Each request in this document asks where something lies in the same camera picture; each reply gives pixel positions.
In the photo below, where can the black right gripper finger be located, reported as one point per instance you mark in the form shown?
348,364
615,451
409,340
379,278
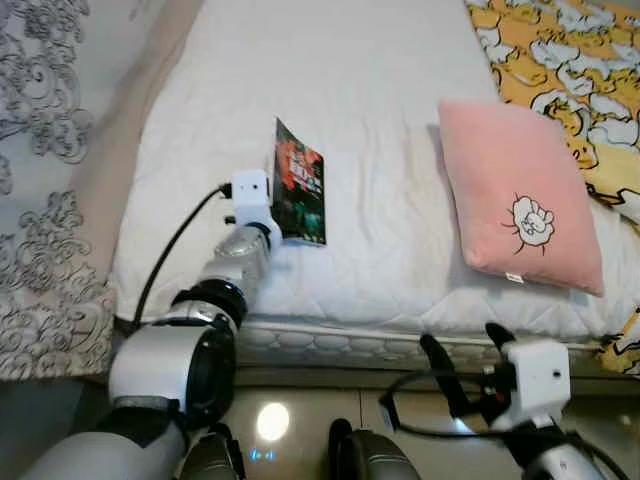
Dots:
500,335
442,370

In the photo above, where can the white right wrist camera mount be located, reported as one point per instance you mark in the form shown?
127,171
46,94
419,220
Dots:
540,375

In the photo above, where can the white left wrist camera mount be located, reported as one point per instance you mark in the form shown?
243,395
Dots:
250,195

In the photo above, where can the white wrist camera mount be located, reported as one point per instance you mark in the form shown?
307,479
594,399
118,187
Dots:
540,375
250,195

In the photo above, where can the robot left leg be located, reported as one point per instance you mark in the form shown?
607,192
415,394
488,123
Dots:
212,460

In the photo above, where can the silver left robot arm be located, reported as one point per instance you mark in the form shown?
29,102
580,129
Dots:
165,365

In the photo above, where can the grey swirl patterned bedspread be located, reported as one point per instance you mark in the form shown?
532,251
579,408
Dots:
50,150

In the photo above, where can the pink pillow with cartoon print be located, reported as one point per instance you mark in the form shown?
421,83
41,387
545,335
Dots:
520,190

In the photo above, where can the yellow cartoon egg blanket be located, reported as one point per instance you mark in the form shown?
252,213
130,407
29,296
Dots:
560,50

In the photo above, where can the dark glossy magazine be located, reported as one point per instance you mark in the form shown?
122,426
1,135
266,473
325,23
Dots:
300,185

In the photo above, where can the white quilted mattress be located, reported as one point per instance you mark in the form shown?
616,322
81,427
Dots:
380,200

